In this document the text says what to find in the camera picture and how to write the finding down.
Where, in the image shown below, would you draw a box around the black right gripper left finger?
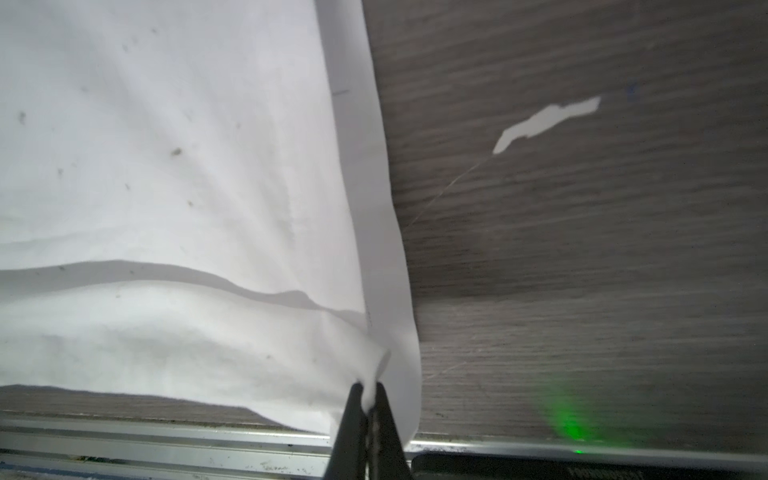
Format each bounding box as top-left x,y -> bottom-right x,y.
322,383 -> 368,480

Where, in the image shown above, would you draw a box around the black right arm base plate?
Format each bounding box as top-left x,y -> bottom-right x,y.
411,453 -> 767,480

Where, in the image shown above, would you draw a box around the aluminium cage frame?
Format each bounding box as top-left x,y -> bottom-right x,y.
1,414 -> 767,479

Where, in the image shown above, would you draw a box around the white paper scrap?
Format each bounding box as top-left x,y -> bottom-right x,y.
492,96 -> 601,155

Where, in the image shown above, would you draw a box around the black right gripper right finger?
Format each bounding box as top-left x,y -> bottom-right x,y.
367,383 -> 414,480

